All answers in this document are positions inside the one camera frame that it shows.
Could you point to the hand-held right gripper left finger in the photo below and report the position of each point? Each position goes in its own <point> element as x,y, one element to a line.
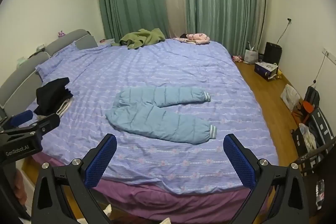
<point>101,161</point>

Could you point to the white wall socket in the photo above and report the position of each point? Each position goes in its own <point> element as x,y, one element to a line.
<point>328,55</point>

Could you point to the black wall plug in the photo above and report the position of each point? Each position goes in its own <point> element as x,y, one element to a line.
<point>289,21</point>

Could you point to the white plastic bag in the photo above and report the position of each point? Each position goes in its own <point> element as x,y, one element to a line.
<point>288,98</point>

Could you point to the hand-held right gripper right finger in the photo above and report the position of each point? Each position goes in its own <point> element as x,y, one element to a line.
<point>240,163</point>

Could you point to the orange stool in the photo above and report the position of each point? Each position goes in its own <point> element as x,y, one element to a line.
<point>307,106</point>

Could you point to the pile of dark clothes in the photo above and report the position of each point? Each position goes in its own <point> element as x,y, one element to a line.
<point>52,92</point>

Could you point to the grey padded headboard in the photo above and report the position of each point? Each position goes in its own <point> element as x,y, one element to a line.
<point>15,79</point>

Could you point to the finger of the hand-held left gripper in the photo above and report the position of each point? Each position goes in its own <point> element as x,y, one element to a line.
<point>22,117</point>
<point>48,121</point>

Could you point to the pink printed garment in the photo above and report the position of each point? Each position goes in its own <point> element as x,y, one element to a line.
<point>197,37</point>

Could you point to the purple striped quilt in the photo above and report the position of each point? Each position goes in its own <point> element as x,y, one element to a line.
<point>183,69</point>

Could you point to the small purple toy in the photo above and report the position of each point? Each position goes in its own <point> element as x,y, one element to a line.
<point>62,34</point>

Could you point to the black backpack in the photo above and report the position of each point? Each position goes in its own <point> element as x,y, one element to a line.
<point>313,95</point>

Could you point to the white paper bag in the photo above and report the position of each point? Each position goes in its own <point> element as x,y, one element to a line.
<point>251,56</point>

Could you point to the olive green garment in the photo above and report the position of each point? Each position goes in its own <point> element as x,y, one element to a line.
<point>141,36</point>

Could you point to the pink plush toy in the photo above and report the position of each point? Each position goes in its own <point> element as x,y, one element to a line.
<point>236,58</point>

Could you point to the black floor appliance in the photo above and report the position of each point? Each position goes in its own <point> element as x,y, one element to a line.
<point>272,53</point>

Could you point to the light blue padded pants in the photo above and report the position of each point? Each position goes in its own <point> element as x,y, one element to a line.
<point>157,119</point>

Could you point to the purple striped pillow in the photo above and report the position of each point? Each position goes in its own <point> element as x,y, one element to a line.
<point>60,58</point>

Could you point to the blue and white box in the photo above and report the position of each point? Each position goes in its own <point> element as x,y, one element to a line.
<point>263,70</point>

